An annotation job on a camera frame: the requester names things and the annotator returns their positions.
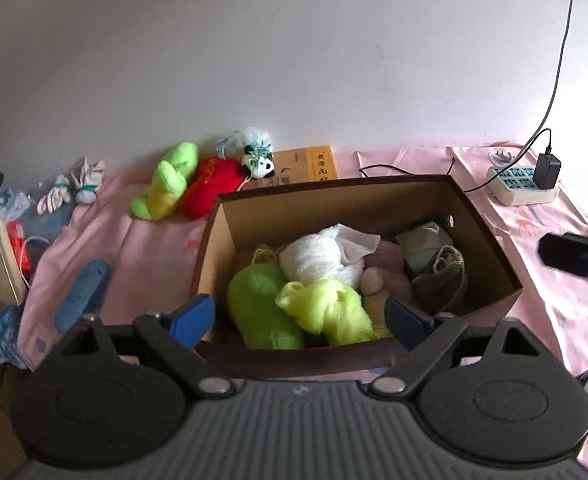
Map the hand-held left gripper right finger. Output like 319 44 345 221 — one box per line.
373 296 550 397

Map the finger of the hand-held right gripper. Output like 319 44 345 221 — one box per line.
538 232 588 317

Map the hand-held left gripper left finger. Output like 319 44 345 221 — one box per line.
48 294 235 397

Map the grey soft pad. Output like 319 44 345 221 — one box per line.
410 244 470 313

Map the green round plush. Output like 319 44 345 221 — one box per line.
226 263 305 351

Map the mint green towel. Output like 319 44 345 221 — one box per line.
395 221 456 281

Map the pink plush toy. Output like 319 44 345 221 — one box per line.
360 240 415 306

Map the lime green cloth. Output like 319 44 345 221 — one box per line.
275 279 382 347

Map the brown cardboard box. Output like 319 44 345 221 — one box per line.
190 175 525 380

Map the white towel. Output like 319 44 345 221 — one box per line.
279 223 382 288

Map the pink bedsheet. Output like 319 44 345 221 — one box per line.
16 142 588 476

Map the black charger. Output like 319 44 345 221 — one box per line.
532 146 562 191

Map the white power strip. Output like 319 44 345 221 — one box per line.
485 164 561 207

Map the red plush toy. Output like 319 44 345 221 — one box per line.
179 156 249 219

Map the lime green plush toy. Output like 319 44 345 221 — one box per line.
131 141 201 222

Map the panda plush with pompom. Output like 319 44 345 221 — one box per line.
217 127 277 181

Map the grey-blue cloth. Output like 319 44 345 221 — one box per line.
21 195 82 261

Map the white glove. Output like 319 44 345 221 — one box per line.
36 174 73 214
70 157 107 206

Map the yellow book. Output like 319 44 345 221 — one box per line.
273 145 339 184

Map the red packet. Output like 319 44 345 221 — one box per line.
8 221 28 273

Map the blue patterned tissue pack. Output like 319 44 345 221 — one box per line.
0 187 33 221
0 305 28 370

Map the blue plastic handle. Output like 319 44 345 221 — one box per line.
54 259 112 333

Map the black cable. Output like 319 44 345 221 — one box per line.
358 127 555 193

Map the grey cable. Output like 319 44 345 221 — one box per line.
516 0 577 161

